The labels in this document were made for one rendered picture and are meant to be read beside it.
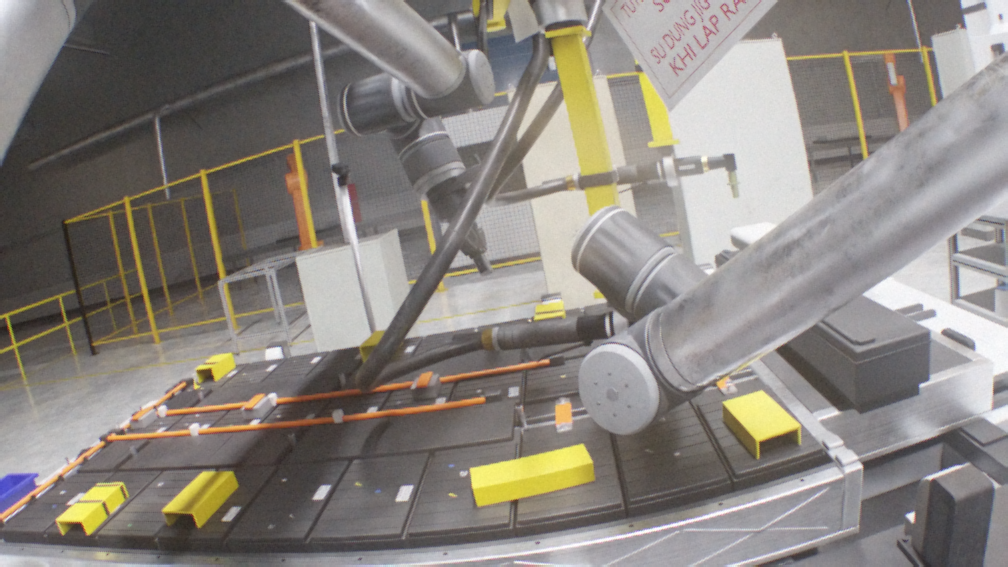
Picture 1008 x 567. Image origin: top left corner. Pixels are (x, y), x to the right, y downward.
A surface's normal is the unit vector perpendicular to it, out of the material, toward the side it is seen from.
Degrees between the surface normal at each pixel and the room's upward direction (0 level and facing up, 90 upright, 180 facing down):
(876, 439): 90
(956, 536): 90
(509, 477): 0
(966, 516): 90
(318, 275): 90
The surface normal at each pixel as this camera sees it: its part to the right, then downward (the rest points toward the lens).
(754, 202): -0.06, 0.17
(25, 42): 0.98, -0.06
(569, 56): -0.32, 0.22
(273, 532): -0.19, -0.97
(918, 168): -0.81, 0.00
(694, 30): -0.84, 0.25
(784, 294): -0.60, 0.39
